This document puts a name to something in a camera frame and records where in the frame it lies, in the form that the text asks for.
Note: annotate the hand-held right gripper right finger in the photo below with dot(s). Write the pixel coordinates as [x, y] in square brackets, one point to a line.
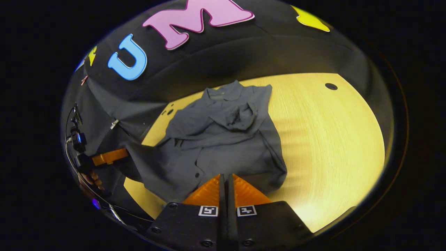
[251, 226]

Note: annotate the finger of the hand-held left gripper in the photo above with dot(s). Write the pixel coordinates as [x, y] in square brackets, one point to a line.
[109, 157]

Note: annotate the grey button shirt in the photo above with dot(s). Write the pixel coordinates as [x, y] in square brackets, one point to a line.
[226, 150]

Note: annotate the small copper clip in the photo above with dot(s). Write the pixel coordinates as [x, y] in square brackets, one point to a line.
[84, 80]

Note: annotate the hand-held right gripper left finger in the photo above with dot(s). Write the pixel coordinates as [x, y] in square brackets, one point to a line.
[209, 226]

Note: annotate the black backdrop cloth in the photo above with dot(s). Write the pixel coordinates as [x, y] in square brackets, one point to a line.
[244, 55]

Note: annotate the small silver clip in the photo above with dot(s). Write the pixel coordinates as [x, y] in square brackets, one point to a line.
[114, 124]

